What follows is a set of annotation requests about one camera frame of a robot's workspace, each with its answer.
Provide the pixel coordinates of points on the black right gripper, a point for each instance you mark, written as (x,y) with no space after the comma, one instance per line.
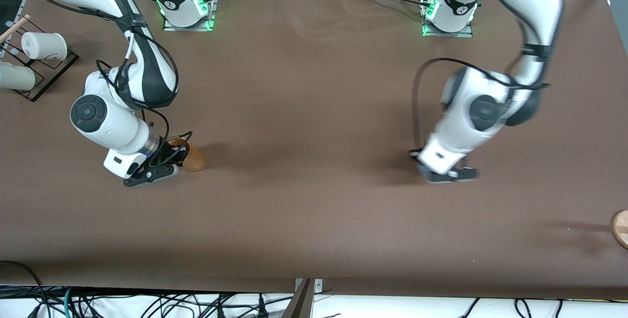
(170,151)

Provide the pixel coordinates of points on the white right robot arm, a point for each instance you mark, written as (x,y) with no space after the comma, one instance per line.
(98,117)

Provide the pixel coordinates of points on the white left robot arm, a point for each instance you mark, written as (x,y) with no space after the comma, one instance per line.
(471,121)

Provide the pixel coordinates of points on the brown wooden cup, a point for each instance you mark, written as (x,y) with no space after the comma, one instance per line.
(196,158)

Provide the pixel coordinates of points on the white cup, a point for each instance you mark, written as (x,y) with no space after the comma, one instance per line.
(44,46)

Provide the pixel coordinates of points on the beige cup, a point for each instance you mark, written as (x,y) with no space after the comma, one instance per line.
(17,76)

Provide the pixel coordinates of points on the dark metal beam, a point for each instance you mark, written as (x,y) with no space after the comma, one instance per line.
(300,303)

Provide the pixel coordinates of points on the wooden rack stick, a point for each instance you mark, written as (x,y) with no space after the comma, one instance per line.
(14,27)

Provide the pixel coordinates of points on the round wooden disc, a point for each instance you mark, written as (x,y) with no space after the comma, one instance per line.
(621,229)

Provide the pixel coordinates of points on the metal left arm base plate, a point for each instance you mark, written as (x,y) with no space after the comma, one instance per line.
(468,31)

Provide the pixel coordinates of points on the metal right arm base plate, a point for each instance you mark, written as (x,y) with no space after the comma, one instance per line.
(208,18)

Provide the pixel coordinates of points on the metal table edge bracket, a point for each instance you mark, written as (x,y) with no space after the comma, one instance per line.
(318,286)

